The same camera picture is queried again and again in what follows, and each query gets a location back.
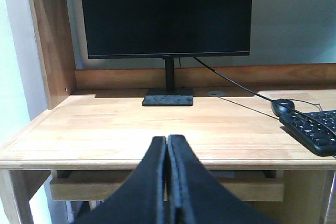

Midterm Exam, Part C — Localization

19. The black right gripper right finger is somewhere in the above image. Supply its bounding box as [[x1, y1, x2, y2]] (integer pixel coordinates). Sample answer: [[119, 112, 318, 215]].
[[167, 135, 273, 223]]

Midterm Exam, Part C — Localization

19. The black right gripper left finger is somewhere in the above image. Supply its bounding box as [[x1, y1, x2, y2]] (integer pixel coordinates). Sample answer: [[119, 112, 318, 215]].
[[76, 136, 166, 223]]

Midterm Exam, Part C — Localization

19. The wooden desk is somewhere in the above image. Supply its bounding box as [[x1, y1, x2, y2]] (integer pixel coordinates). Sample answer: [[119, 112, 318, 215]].
[[1, 0, 335, 223]]

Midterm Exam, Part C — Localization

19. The black computer mouse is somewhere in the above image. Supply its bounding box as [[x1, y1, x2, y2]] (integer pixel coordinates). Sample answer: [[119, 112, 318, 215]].
[[271, 99, 295, 117]]

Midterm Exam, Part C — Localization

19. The black keyboard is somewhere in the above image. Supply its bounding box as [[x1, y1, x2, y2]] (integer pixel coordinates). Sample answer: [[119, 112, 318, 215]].
[[279, 110, 335, 156]]

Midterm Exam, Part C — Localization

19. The black computer monitor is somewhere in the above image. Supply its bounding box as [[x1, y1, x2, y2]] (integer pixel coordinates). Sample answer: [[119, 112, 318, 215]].
[[81, 0, 252, 106]]

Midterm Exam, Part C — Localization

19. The black monitor cable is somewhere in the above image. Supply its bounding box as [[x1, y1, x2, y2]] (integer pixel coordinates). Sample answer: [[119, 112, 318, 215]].
[[193, 56, 276, 102]]

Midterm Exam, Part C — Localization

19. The thin black mouse cable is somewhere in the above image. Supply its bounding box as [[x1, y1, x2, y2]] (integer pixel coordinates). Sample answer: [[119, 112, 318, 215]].
[[217, 95, 323, 125]]

